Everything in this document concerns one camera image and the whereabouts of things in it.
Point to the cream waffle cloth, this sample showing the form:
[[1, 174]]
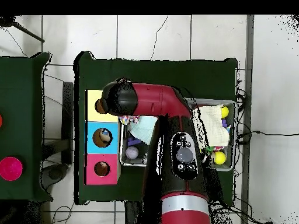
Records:
[[212, 126]]

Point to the purple toy block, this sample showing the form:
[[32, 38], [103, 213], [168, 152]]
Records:
[[133, 141]]

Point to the mint waffle cloth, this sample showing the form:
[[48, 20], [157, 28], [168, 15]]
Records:
[[145, 128]]

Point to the multicoloured patterned cloth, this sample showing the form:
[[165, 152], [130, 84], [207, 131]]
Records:
[[128, 119]]

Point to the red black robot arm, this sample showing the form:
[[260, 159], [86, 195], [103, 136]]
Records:
[[177, 140]]

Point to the wooden box with three holes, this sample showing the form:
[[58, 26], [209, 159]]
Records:
[[103, 158]]

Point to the green cloth side table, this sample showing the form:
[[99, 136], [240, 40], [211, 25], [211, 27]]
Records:
[[21, 93]]

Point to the black stand pole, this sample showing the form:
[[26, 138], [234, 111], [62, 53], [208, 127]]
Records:
[[5, 21]]

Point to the pink round disc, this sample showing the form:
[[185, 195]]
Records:
[[10, 169]]

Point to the white baseball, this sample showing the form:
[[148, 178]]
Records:
[[131, 152]]

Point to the yellow ball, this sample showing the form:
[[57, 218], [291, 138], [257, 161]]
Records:
[[219, 157]]

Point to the grey round base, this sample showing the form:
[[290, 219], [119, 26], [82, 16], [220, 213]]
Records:
[[55, 176]]

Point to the shallow clear mesh bin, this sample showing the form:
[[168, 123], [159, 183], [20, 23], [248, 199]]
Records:
[[224, 165]]

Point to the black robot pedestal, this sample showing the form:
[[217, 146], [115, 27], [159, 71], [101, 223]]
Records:
[[133, 214]]

